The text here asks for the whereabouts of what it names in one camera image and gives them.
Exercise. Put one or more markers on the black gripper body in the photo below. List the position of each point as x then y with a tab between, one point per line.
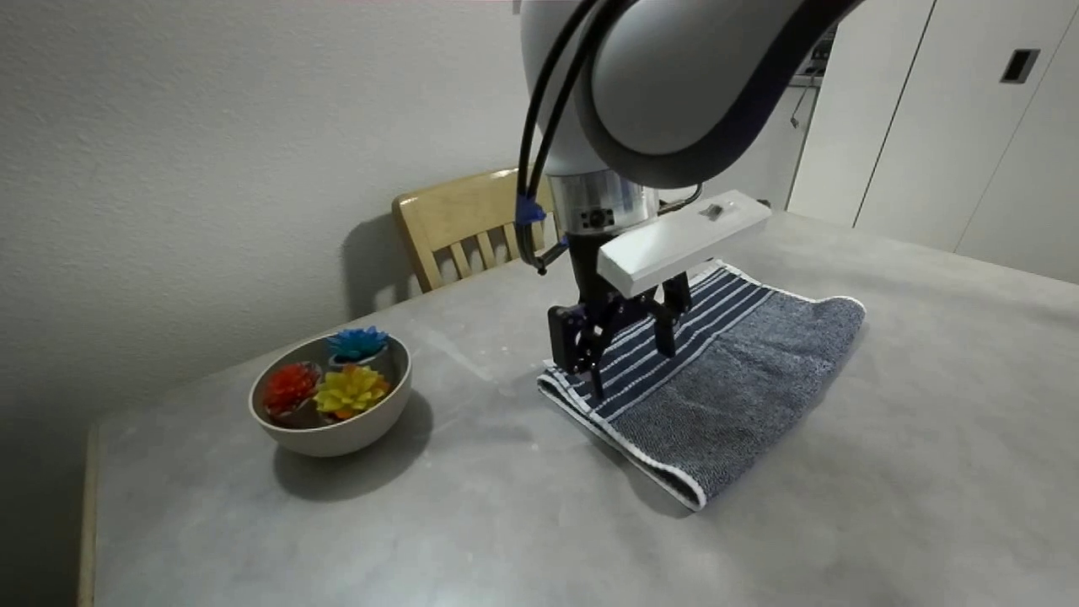
583	271

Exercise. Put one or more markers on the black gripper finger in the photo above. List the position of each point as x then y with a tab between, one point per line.
574	350
672	315

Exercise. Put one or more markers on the grey towel with navy stripes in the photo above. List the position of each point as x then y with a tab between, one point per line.
743	381

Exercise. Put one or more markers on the wooden chair with short slats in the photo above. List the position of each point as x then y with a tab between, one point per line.
460	208

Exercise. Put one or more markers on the blue flower toy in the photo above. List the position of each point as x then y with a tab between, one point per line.
359	343

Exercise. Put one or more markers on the yellow flower toy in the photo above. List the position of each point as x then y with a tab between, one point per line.
350	389

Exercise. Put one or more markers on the beige bowl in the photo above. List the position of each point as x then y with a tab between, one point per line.
337	436

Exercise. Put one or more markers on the red flower toy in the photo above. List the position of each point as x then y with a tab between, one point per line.
290	387

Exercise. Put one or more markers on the white cabinet doors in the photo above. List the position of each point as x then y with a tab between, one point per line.
954	145

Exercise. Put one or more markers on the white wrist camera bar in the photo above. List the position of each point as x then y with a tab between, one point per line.
676	240

